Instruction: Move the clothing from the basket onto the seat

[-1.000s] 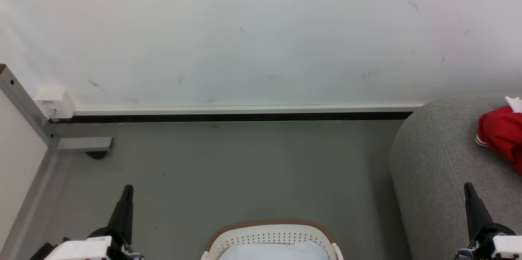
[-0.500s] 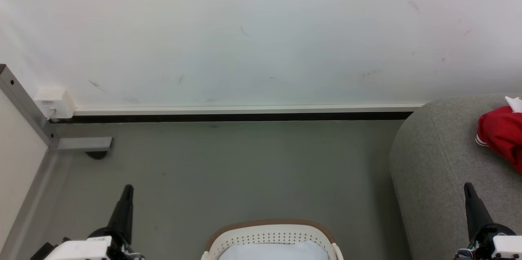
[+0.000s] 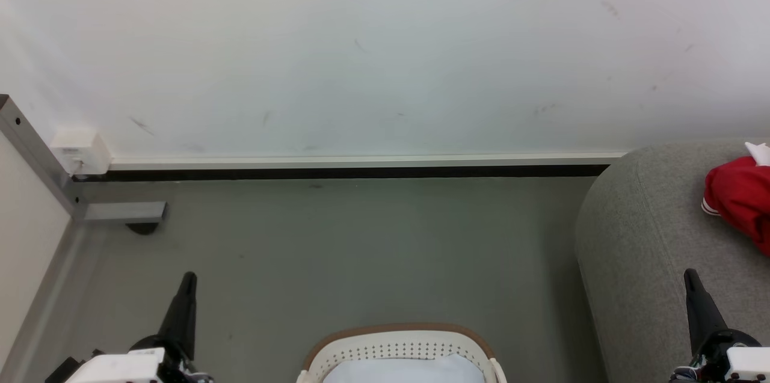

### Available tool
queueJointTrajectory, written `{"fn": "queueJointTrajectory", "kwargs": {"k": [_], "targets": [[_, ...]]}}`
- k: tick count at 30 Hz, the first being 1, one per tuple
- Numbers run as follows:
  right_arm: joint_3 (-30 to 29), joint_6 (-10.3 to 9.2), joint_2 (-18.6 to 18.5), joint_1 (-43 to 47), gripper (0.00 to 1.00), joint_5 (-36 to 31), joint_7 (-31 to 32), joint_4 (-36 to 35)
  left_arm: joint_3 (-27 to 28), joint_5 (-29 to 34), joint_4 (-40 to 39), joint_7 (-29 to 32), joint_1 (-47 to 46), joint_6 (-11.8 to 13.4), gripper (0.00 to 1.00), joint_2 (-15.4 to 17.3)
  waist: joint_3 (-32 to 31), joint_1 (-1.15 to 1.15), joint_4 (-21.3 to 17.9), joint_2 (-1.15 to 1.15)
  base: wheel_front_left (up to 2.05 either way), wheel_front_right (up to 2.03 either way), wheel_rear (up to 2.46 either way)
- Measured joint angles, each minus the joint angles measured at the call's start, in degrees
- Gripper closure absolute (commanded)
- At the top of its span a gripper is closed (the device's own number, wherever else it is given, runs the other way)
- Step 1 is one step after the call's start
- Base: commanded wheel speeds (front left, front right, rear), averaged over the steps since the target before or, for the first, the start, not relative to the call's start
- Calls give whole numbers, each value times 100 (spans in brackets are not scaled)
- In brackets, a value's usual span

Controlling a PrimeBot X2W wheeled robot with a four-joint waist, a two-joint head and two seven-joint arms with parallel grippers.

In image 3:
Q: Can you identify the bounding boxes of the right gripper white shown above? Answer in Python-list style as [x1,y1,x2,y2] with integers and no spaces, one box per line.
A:
[670,268,770,383]

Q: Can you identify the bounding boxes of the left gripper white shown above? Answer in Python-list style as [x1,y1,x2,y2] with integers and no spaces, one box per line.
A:
[63,271,212,383]

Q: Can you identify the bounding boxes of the red garment with white trim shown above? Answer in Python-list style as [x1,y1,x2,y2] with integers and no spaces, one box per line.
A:
[701,141,770,257]

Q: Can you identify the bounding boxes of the white laundry basket brown rim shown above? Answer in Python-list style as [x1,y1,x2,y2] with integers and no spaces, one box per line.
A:
[296,323,507,383]

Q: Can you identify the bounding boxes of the pale blue clothing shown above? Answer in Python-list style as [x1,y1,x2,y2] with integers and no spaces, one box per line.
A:
[323,354,487,383]

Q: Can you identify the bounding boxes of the grey fabric sofa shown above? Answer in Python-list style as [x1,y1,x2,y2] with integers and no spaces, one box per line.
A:
[574,138,770,383]

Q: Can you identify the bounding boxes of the white and black baseboard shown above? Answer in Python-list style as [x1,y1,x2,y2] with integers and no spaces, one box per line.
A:
[72,153,627,183]

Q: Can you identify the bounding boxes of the white wall socket box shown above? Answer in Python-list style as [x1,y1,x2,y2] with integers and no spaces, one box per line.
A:
[51,127,113,176]

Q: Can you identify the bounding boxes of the grey metal frame post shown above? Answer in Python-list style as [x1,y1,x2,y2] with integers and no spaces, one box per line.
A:
[0,94,167,224]

